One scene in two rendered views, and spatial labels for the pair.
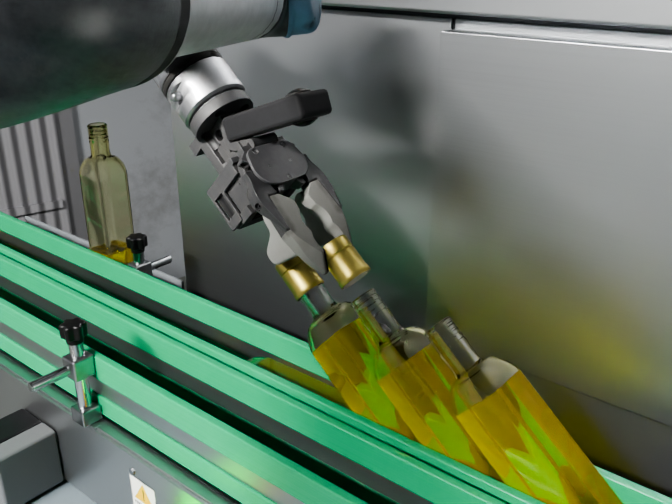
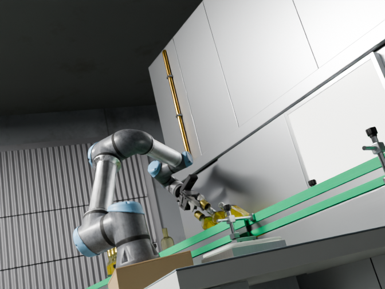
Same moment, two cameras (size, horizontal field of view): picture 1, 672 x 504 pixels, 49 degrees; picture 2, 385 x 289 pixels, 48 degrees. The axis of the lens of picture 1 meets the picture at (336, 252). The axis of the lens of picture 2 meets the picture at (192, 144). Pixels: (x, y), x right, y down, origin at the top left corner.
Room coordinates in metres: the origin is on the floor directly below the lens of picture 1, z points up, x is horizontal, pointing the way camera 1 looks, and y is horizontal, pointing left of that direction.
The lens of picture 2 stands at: (-1.21, -0.48, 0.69)
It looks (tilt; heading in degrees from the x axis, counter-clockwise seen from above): 20 degrees up; 14
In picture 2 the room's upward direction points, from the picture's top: 14 degrees counter-clockwise
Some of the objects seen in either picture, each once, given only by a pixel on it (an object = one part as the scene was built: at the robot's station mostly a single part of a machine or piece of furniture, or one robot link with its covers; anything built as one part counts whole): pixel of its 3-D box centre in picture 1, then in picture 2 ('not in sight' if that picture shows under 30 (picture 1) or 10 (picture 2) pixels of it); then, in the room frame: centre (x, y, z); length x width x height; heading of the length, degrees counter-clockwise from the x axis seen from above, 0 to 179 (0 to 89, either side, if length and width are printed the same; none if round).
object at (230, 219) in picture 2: not in sight; (236, 221); (0.36, -0.19, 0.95); 0.17 x 0.03 x 0.12; 141
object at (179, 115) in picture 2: not in sight; (176, 104); (0.92, 0.08, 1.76); 0.03 x 0.03 x 0.72; 51
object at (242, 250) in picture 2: not in sight; (252, 261); (0.23, -0.23, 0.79); 0.27 x 0.17 x 0.08; 141
